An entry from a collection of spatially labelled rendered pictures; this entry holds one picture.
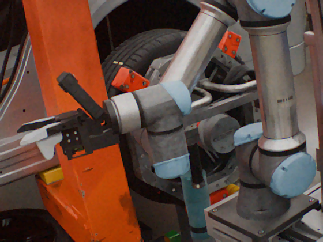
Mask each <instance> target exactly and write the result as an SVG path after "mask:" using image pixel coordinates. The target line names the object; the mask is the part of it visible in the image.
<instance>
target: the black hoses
mask: <svg viewBox="0 0 323 242"><path fill-rule="evenodd" d="M246 74H247V75H248V76H249V77H250V79H248V80H247V81H248V82H251V81H254V80H256V74H255V73H254V70H253V69H251V68H250V67H249V66H246V65H236V66H234V67H233V68H232V69H231V70H230V71H229V72H228V74H227V76H226V78H225V80H224V82H223V83H222V85H233V84H235V83H236V82H238V81H239V80H240V79H241V78H243V77H244V76H245V75H246ZM216 93H219V94H223V95H224V96H228V95H230V94H232V93H227V92H219V91H216Z"/></svg>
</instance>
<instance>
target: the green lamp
mask: <svg viewBox="0 0 323 242"><path fill-rule="evenodd" d="M164 239H165V242H181V237H180V234H179V233H178V232H176V231H175V230H171V231H169V232H167V233H165V234H164Z"/></svg>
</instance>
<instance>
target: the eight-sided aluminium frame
mask: <svg viewBox="0 0 323 242"><path fill-rule="evenodd" d="M174 55H175V54H172V55H167V56H164V57H160V58H159V59H155V60H153V62H152V63H151V65H150V66H149V69H148V71H147V73H146V75H145V77H144V78H145V79H147V80H148V81H150V83H149V85H148V87H151V86H153V85H157V84H158V83H159V82H160V80H161V78H162V76H163V74H164V73H165V71H166V69H167V67H168V65H169V63H171V61H172V59H173V57H174ZM211 60H212V61H214V62H215V63H217V64H218V65H219V66H221V67H222V68H223V69H224V70H225V71H227V72H229V71H230V70H231V69H232V68H233V67H234V66H236V65H241V64H240V63H239V62H237V61H236V60H235V59H233V58H232V57H230V56H228V55H227V54H225V53H223V52H222V49H220V48H219V47H217V49H216V51H215V52H214V54H213V55H212V57H211ZM248 79H250V77H249V76H248V75H247V74H246V75H245V76H244V77H243V78H241V79H240V80H239V83H240V84H245V83H248V81H247V80H248ZM243 107H244V113H245V121H246V125H250V124H254V123H260V122H262V121H261V113H260V109H258V108H255V106H254V101H251V102H249V103H246V104H244V105H243ZM125 134H126V139H127V141H128V145H129V150H130V155H131V158H132V163H133V170H134V173H135V176H136V177H138V178H139V179H140V180H142V181H144V182H145V183H146V184H148V185H152V186H154V187H156V188H158V189H160V190H162V191H164V192H166V193H168V194H170V195H173V196H175V197H177V198H178V199H180V200H182V201H183V202H184V201H185V200H184V197H183V189H182V187H180V186H178V185H176V184H174V183H172V182H170V181H168V180H166V179H162V178H160V177H158V176H157V174H155V173H153V172H152V171H151V166H150V162H149V157H148V153H147V152H146V151H145V150H144V148H143V147H142V146H140V145H139V144H138V143H137V142H136V141H135V140H134V138H133V136H132V134H131V132H129V133H125ZM238 178H239V173H238V166H237V161H236V150H235V149H234V152H233V154H232V155H231V156H230V158H229V160H228V162H227V164H226V165H225V167H224V169H223V170H221V171H220V172H218V173H216V174H213V175H211V176H208V177H206V182H207V185H208V190H209V193H212V192H215V191H217V190H219V189H221V188H223V187H226V186H228V185H229V184H232V183H234V182H236V181H237V180H238Z"/></svg>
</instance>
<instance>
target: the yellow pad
mask: <svg viewBox="0 0 323 242"><path fill-rule="evenodd" d="M38 176H39V177H40V178H41V179H42V180H43V181H44V183H45V184H46V185H49V184H52V183H54V182H58V181H61V180H63V178H64V175H63V172H62V168H61V165H58V166H55V167H53V168H49V169H46V170H45V171H41V172H39V173H38Z"/></svg>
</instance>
